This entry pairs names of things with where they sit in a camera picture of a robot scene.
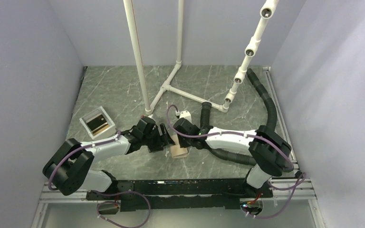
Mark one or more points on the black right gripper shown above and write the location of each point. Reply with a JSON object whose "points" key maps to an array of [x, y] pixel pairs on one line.
{"points": [[183, 144]]}

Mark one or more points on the tan leather card holder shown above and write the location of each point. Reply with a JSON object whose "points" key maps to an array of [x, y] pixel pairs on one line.
{"points": [[176, 150]]}

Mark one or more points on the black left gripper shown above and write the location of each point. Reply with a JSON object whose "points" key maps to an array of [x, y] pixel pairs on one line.
{"points": [[160, 142]]}

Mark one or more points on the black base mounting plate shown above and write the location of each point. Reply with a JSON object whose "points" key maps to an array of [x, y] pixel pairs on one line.
{"points": [[135, 195]]}

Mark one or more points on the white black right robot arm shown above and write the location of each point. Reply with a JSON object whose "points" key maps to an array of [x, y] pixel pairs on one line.
{"points": [[269, 151]]}

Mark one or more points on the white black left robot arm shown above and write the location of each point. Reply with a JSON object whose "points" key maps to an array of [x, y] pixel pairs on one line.
{"points": [[69, 169]]}

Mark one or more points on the aluminium extrusion rail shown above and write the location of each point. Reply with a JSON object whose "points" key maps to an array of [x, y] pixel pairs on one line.
{"points": [[282, 188]]}

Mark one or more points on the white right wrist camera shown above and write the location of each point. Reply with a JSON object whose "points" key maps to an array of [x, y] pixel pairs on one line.
{"points": [[184, 114]]}

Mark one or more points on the white card tray box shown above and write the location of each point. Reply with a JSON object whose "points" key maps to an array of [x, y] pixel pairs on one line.
{"points": [[98, 124]]}

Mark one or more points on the side aluminium rail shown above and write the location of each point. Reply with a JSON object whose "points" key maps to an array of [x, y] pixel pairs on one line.
{"points": [[274, 96]]}

